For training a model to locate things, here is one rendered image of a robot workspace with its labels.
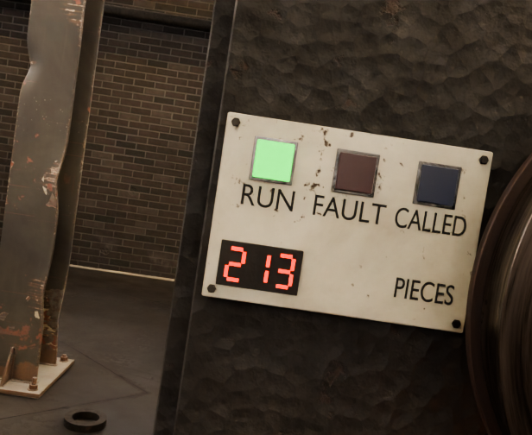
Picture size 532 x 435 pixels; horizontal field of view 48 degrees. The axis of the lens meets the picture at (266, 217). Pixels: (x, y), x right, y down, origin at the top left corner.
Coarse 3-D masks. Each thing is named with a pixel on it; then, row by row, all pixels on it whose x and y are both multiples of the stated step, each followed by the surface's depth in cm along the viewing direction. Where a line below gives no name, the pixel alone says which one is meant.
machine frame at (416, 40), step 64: (256, 0) 59; (320, 0) 59; (384, 0) 59; (448, 0) 60; (512, 0) 60; (256, 64) 60; (320, 64) 60; (384, 64) 60; (448, 64) 60; (512, 64) 60; (384, 128) 60; (448, 128) 60; (512, 128) 60; (192, 192) 68; (192, 256) 69; (192, 320) 61; (256, 320) 61; (320, 320) 61; (192, 384) 61; (256, 384) 61; (320, 384) 61; (384, 384) 62; (448, 384) 62
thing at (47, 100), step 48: (48, 0) 291; (96, 0) 321; (48, 48) 293; (96, 48) 323; (48, 96) 294; (48, 144) 295; (48, 192) 295; (48, 240) 298; (0, 288) 299; (48, 288) 329; (0, 336) 300; (48, 336) 330; (0, 384) 291; (48, 384) 303
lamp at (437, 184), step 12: (432, 168) 58; (444, 168) 58; (420, 180) 58; (432, 180) 58; (444, 180) 58; (456, 180) 58; (420, 192) 58; (432, 192) 58; (444, 192) 58; (444, 204) 58
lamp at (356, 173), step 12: (348, 156) 58; (360, 156) 58; (372, 156) 58; (348, 168) 58; (360, 168) 58; (372, 168) 58; (336, 180) 58; (348, 180) 58; (360, 180) 58; (372, 180) 58
